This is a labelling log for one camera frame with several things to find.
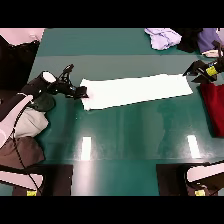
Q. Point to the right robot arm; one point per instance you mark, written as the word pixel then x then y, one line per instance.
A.
pixel 203 175

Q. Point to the beige garment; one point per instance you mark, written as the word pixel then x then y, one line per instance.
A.
pixel 31 122

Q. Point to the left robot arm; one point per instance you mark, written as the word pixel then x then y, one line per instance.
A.
pixel 16 116

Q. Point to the lavender garment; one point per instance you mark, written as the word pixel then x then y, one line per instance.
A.
pixel 163 37

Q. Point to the white garment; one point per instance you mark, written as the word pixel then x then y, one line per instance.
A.
pixel 136 90

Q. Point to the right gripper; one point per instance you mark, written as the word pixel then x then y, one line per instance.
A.
pixel 213 69

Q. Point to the purple garment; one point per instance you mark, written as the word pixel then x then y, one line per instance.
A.
pixel 208 38

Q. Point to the brown garment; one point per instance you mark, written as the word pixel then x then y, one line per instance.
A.
pixel 23 151

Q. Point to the black garment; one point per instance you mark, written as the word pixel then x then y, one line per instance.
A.
pixel 189 40

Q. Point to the red garment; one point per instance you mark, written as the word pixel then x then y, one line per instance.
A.
pixel 215 106

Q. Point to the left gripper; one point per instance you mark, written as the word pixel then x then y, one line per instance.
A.
pixel 76 92

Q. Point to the dark green garment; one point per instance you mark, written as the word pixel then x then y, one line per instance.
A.
pixel 44 102

